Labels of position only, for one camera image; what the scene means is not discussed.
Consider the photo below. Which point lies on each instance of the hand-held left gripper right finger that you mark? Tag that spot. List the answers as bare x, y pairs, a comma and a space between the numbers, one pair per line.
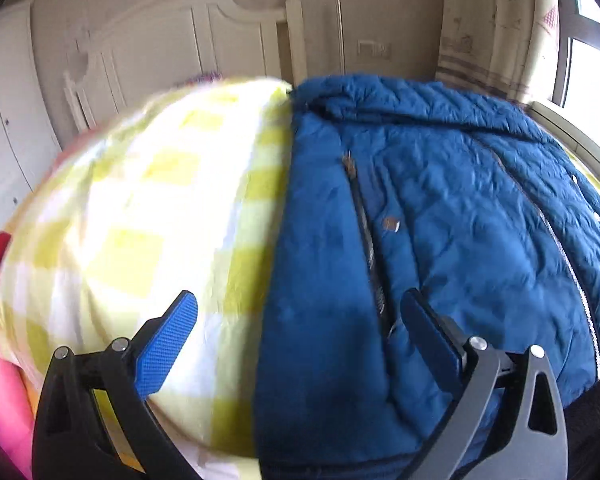
430, 340

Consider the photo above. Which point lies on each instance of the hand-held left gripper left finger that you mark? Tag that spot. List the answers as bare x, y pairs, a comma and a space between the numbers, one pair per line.
167, 342

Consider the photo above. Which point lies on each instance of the blue quilted jacket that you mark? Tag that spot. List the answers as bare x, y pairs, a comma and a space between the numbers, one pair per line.
430, 210

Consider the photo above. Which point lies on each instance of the yellow checkered blanket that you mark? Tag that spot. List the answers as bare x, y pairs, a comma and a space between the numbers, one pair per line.
140, 220

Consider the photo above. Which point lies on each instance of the bright pink cloth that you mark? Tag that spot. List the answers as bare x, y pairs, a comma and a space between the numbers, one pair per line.
2, 390

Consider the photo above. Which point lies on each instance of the white window sill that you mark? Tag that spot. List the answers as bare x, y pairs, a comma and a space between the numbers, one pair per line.
575, 130

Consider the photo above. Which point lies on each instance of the colourful patterned pillow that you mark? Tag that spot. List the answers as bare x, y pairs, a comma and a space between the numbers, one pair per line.
202, 79

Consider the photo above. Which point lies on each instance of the white wardrobe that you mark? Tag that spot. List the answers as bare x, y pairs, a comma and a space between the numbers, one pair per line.
10, 110

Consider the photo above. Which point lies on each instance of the white bed headboard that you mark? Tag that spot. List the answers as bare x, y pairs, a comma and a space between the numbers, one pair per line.
170, 35

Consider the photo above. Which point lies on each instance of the window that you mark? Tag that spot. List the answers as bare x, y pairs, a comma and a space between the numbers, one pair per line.
587, 75

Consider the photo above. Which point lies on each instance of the white lamp pole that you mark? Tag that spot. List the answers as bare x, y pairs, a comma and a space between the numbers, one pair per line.
340, 35

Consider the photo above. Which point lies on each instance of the printed curtain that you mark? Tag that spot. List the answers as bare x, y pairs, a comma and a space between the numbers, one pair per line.
490, 25

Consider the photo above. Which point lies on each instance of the wall socket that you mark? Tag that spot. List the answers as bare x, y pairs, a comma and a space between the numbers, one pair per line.
375, 49

